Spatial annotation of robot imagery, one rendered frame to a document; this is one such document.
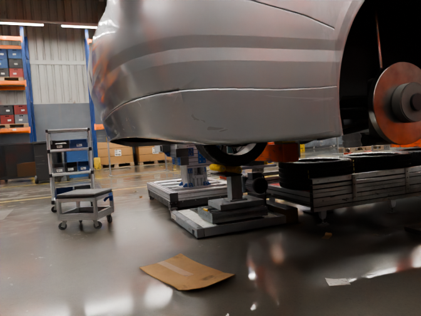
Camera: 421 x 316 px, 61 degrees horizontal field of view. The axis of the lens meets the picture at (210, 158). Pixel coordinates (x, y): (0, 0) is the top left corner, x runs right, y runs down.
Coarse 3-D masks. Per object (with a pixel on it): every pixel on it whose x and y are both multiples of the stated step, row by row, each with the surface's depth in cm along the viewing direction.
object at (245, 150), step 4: (248, 144) 315; (252, 144) 307; (256, 144) 301; (216, 148) 288; (232, 148) 314; (244, 148) 315; (248, 148) 308; (252, 148) 300; (224, 152) 291; (236, 152) 316; (240, 152) 310; (244, 152) 302; (248, 152) 299; (232, 156) 294; (236, 156) 295; (240, 156) 296
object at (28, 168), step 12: (0, 144) 864; (12, 144) 873; (24, 144) 883; (0, 156) 866; (12, 156) 874; (24, 156) 883; (0, 168) 867; (12, 168) 875; (24, 168) 884; (0, 180) 871
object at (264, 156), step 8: (272, 144) 319; (280, 144) 306; (288, 144) 305; (296, 144) 308; (264, 152) 333; (272, 152) 320; (280, 152) 307; (288, 152) 306; (296, 152) 308; (256, 160) 349; (264, 160) 334; (272, 160) 321; (280, 160) 308; (288, 160) 306; (296, 160) 308
